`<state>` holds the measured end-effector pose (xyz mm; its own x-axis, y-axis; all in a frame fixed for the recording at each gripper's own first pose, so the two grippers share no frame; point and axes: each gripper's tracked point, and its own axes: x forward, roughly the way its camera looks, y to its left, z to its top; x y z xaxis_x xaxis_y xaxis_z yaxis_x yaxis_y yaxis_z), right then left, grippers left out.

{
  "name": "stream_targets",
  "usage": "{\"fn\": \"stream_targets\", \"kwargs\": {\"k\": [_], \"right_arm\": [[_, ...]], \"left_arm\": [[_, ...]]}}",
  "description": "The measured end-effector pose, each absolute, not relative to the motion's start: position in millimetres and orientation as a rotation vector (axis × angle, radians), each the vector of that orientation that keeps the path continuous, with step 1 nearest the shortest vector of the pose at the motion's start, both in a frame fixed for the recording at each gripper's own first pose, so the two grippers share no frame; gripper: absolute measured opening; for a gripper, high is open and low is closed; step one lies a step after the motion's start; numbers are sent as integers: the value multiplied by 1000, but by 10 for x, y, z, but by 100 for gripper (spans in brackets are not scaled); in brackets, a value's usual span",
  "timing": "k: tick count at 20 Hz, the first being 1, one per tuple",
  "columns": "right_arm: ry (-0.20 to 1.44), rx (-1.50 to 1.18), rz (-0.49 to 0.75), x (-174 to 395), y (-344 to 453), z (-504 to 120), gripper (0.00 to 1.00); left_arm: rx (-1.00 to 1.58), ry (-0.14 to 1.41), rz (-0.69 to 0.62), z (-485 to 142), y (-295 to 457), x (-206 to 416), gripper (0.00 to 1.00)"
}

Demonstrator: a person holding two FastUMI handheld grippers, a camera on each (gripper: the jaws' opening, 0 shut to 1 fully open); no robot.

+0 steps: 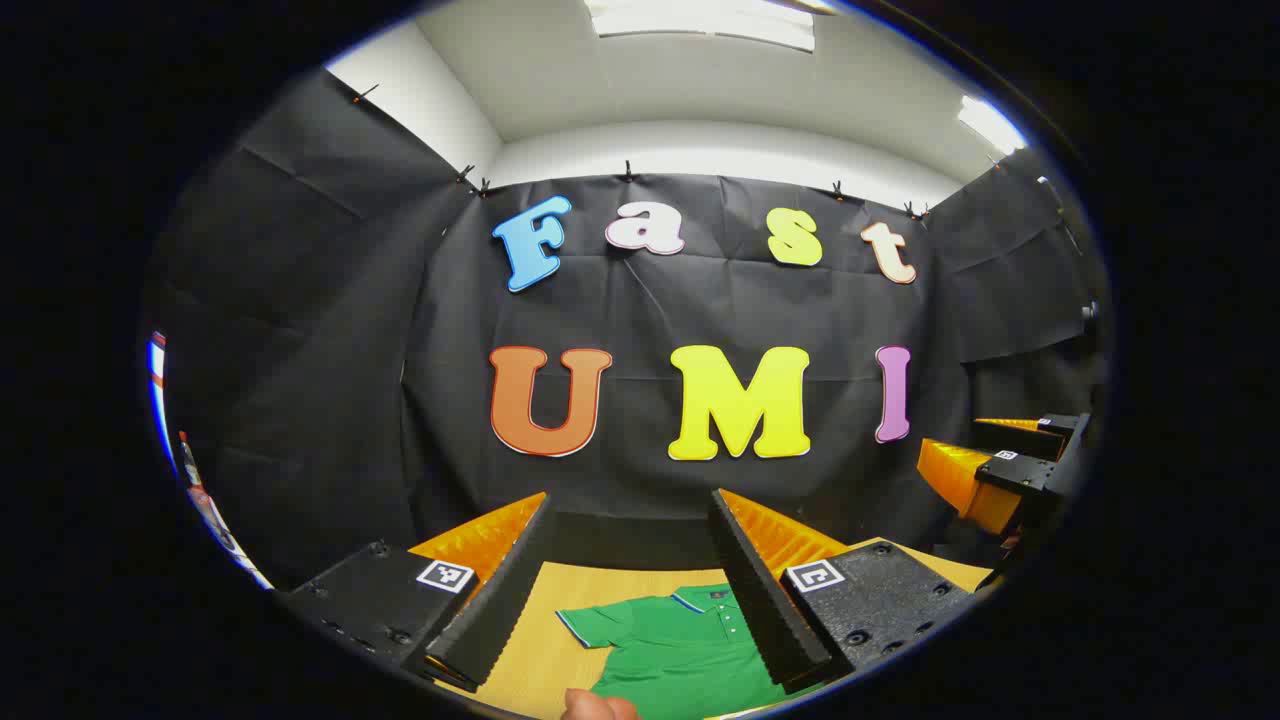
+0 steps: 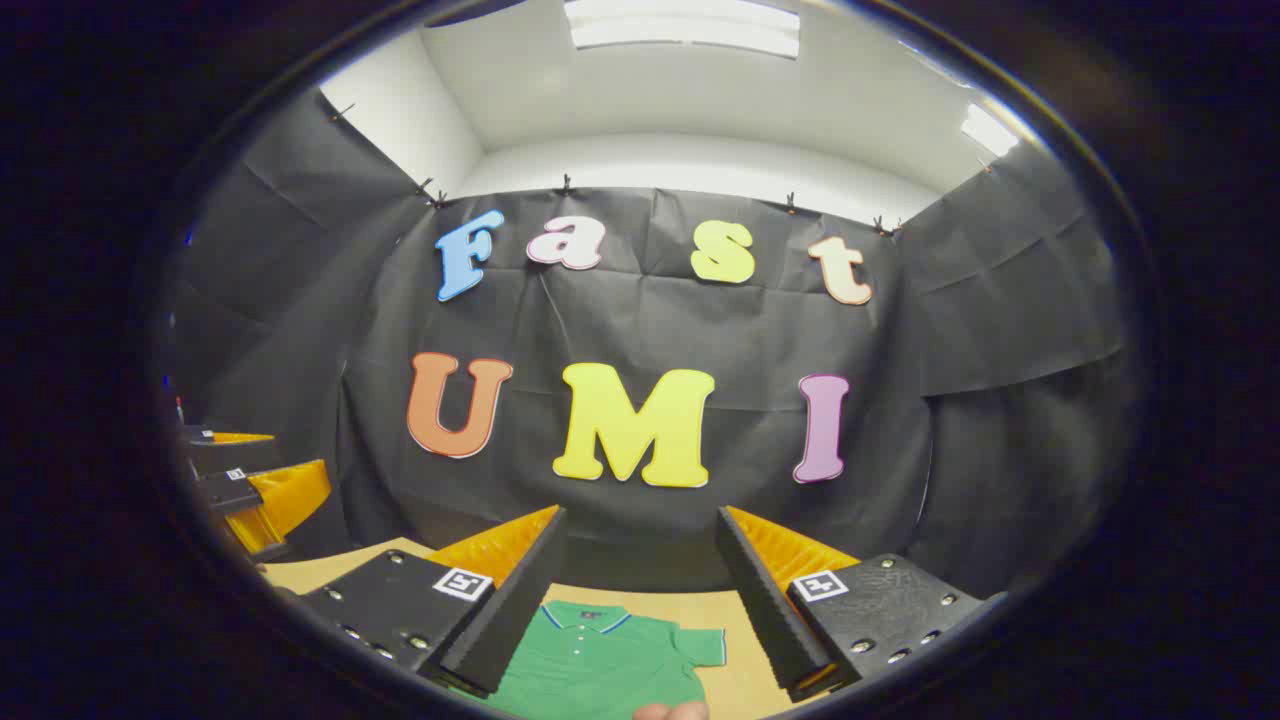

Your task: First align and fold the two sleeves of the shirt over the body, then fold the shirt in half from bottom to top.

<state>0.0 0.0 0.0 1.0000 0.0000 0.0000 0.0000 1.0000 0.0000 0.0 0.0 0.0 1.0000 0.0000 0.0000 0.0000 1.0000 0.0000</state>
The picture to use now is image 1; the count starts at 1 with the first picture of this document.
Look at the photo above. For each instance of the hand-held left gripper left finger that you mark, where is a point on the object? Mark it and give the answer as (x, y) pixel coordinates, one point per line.
(500, 600)

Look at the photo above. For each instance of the green T-shirt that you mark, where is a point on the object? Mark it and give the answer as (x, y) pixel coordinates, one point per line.
(680, 650)

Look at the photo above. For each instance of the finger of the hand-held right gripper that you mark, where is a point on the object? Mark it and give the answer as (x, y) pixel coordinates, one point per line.
(1020, 438)
(1020, 475)

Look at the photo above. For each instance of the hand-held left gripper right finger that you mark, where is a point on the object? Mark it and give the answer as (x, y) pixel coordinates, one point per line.
(760, 600)

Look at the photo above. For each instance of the red white striped object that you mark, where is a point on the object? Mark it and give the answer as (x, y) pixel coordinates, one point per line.
(192, 468)

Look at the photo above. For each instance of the ceiling light panel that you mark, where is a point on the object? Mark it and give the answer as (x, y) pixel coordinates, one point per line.
(700, 25)
(990, 122)

